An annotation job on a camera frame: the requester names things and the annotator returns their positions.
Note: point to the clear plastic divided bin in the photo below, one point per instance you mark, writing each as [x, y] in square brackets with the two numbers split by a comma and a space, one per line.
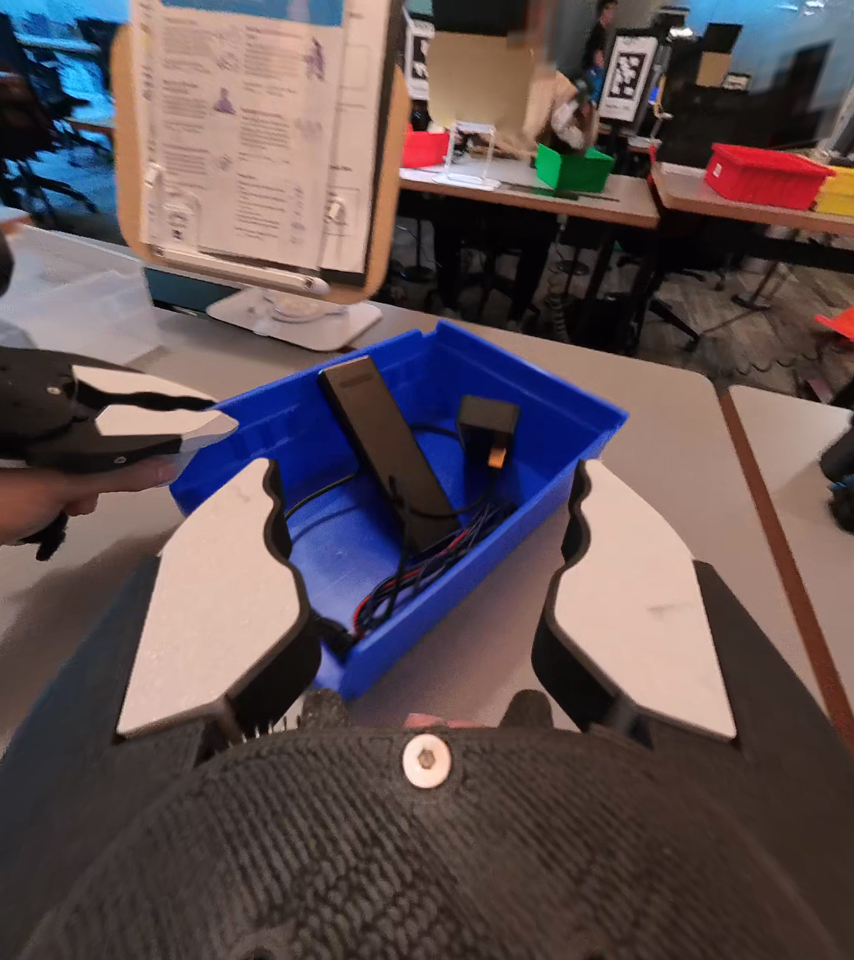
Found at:
[74, 300]

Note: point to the dark teal box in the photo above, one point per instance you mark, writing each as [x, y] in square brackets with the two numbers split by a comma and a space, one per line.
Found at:
[172, 289]

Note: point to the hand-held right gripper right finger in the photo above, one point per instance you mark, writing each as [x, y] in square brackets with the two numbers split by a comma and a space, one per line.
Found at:
[636, 600]

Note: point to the printed instruction sheets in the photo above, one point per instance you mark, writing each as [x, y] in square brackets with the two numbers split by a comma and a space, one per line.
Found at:
[247, 150]

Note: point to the person's left hand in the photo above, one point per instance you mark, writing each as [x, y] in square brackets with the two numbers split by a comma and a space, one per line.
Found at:
[7, 502]

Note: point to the clipboard with instruction sheet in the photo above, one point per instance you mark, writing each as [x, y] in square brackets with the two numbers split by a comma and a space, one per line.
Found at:
[385, 187]

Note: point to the small red plastic bin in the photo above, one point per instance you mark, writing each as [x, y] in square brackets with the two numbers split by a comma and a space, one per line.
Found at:
[423, 148]

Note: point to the black power adapter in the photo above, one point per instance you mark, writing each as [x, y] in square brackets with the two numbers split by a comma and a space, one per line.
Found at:
[487, 424]

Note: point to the blue plastic bin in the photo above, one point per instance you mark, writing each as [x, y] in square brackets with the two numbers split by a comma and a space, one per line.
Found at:
[322, 559]

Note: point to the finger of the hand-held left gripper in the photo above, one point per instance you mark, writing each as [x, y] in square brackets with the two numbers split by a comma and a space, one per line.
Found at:
[149, 433]
[134, 381]

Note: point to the clear acrylic stand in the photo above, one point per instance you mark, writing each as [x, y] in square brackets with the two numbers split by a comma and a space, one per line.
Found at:
[468, 157]

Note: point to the cardboard sheet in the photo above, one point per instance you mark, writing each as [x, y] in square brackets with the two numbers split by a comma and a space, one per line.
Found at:
[479, 79]

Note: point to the black office chair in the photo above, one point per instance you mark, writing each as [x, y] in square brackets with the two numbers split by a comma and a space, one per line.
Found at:
[14, 120]

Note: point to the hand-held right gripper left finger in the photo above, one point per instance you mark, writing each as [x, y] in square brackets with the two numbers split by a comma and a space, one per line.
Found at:
[209, 600]

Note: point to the green plastic bin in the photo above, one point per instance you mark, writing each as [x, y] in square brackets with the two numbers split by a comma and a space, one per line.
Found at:
[573, 169]

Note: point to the large red plastic bin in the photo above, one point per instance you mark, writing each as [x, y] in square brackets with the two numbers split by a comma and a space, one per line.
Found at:
[764, 176]

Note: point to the black white marker board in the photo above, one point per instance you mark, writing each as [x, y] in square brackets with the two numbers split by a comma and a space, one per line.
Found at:
[627, 75]

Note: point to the black rectangular device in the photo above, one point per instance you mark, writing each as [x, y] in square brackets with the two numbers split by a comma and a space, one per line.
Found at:
[389, 450]

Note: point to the grey desk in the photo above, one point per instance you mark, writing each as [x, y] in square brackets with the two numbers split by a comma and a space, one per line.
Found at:
[659, 420]
[786, 457]

